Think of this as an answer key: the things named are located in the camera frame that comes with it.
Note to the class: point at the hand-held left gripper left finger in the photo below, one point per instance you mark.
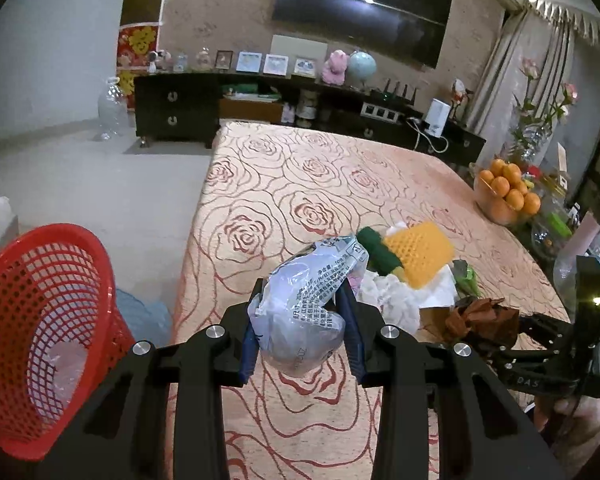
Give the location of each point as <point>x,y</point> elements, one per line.
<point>248,360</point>

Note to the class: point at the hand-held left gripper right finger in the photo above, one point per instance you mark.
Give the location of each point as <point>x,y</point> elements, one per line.
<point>352,345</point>

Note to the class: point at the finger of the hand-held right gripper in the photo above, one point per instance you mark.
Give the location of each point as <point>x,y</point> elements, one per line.
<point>545,327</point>
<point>520,355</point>

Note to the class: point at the brown paper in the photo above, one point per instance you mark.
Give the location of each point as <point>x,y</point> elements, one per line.
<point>480,317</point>

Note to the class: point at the white printed plastic bag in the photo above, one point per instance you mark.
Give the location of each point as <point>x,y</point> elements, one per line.
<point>300,300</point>

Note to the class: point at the red plastic mesh basket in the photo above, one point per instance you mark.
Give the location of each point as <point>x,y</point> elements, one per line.
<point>10,285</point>

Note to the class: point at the person's right hand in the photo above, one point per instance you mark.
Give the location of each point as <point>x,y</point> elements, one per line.
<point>580,430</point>

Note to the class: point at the crumpled white tissue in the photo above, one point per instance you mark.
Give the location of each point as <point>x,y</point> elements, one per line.
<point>390,300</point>

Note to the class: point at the green snack wrapper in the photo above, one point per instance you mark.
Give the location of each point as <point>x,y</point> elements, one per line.
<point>467,277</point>

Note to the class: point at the pink paper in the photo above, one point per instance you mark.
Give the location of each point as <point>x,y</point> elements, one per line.
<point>587,235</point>

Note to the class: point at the green packet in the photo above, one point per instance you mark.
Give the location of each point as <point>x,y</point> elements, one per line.
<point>557,225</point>

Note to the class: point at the light blue cloth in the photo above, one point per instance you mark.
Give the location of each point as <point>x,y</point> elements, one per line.
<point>145,315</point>

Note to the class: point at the glass fruit bowl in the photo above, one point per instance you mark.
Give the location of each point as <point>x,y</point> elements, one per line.
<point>490,207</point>

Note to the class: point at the pile of oranges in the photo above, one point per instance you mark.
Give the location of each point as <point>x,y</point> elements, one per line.
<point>507,185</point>

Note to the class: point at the beige paper card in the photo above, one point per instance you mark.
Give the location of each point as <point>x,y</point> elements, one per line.
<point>563,160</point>

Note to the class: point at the clear plastic wrapper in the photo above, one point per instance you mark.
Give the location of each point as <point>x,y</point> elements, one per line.
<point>67,375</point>

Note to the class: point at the glass vase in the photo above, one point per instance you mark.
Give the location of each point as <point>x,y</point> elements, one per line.
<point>532,142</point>

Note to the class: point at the grey power strip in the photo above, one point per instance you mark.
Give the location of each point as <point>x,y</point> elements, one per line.
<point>380,111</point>

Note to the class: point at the white box-shaped device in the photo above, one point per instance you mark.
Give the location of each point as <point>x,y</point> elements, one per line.
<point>439,117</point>

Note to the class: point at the small white bottles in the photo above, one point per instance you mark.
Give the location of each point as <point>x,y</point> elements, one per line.
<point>288,115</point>

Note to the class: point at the white jar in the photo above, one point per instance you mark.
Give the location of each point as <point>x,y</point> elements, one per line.
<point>307,107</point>

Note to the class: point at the white and red figurine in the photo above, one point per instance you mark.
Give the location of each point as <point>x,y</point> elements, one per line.
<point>460,92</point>

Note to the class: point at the brown box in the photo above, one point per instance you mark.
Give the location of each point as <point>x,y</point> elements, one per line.
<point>250,110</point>

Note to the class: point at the black router with antennas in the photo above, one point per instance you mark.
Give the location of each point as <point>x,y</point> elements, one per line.
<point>392,96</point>

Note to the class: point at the pink artificial roses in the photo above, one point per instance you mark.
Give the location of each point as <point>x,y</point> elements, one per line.
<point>530,70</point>

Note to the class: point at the beige fringed curtain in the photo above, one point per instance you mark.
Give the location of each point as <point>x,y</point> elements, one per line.
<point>505,70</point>

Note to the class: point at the dark wooden cabinet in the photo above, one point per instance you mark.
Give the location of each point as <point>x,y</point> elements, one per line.
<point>180,105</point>

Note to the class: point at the green box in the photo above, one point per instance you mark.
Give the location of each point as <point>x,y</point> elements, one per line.
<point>245,89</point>

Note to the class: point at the pink plush toy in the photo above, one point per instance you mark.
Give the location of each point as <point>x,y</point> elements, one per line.
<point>335,67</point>

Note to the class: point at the light blue globe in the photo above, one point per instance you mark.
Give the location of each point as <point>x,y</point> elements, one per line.
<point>362,66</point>

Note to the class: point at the large clear water bottle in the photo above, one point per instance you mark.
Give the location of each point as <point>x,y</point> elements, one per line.
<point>112,112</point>

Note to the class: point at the glass dome ornament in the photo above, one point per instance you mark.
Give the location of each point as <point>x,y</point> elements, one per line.
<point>203,60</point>

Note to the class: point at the white board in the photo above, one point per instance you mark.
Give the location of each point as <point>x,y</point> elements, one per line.
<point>300,45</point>

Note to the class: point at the small clear ornament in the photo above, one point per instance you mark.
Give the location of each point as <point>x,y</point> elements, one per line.
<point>180,62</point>

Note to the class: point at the small doll figurine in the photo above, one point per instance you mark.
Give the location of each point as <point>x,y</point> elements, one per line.
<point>159,61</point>

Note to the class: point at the picture frame with clouds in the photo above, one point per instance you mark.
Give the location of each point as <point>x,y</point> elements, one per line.
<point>305,67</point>

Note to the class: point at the pink-edged picture frame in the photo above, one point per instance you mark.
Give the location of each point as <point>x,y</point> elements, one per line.
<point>276,64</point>

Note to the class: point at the blue-edged picture frame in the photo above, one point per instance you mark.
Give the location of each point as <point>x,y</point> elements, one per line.
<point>249,62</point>

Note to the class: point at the dark picture frame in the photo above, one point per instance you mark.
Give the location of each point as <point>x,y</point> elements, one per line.
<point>223,60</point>

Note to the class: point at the red floral wall hanging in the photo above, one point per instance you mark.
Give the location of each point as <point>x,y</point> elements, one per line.
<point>137,55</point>

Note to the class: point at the black wall television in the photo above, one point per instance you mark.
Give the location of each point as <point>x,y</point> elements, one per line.
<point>360,20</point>

